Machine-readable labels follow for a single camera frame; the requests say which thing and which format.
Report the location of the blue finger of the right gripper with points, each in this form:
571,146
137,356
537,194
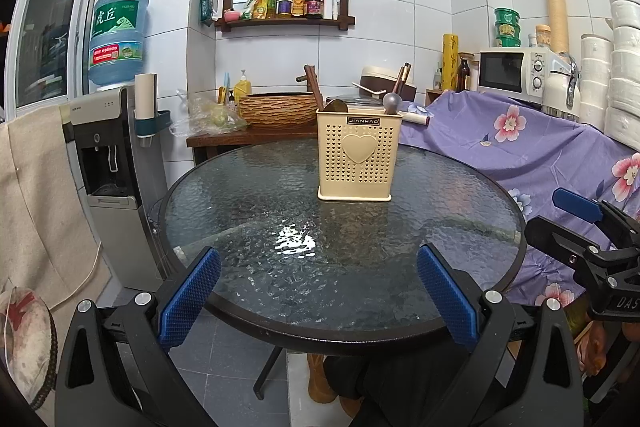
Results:
577,205

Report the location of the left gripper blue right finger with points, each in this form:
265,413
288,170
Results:
454,293

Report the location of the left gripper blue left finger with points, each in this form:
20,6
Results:
181,298

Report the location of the beige plastic utensil holder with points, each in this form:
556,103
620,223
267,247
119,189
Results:
357,154

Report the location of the thin reddish wooden chopstick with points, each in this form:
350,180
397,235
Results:
402,78

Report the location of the brown wooden chopstick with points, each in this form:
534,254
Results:
312,81

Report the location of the large steel spoon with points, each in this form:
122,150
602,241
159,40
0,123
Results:
336,105

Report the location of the purple floral cloth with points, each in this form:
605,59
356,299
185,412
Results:
483,166

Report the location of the round glass table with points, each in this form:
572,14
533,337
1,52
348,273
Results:
337,278

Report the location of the beige hanging towel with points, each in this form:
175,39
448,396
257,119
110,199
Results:
46,241

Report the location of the grey water dispenser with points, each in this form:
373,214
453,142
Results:
123,177

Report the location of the white microwave oven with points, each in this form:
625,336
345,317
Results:
518,73

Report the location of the tall beige cardboard tube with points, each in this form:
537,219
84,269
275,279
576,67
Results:
558,22

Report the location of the dark wooden counter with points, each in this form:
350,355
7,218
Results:
208,146

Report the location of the brown glass bottle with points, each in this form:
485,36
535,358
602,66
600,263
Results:
463,74

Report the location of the white pan with lid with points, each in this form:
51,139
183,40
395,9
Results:
372,101

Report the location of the stacked green instant noodle cups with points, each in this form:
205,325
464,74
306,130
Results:
507,26

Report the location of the paper cup tube holder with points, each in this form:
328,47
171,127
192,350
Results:
148,119

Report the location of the yellow wrap roll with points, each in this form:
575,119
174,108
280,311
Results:
450,52

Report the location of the clear plastic bag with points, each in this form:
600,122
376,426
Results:
203,115

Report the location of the woven brown basin sink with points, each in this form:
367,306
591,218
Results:
278,109

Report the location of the brown white rice cooker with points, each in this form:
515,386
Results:
374,79

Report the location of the yellow soap bottle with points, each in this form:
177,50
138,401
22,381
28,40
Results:
242,88

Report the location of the brass faucet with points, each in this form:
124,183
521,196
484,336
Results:
304,77

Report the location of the blue water jug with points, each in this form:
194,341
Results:
116,46

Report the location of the pink small bowl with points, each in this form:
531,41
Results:
231,16

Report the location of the green hanging packet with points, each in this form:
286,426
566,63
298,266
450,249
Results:
206,12

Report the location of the dark soy sauce bottle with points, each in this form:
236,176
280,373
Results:
313,8

